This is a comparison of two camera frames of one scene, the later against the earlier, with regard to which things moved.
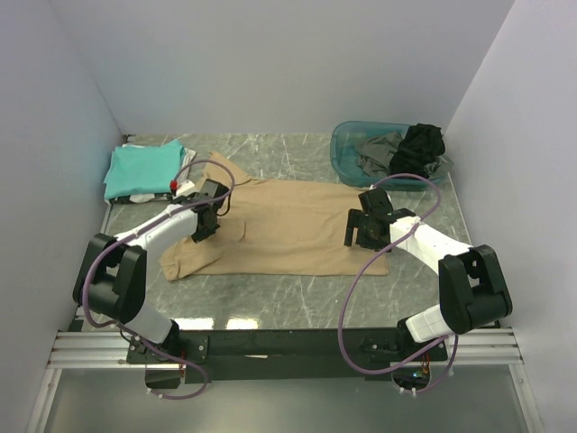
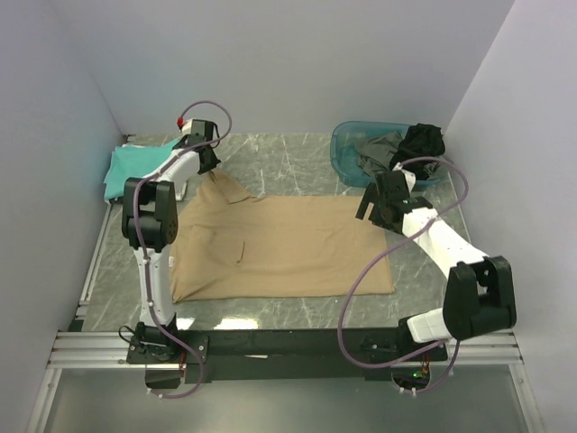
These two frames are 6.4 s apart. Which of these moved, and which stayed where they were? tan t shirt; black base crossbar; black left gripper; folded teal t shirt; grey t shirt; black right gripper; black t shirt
Moved: black right gripper; black left gripper; tan t shirt
Stayed: grey t shirt; folded teal t shirt; black base crossbar; black t shirt
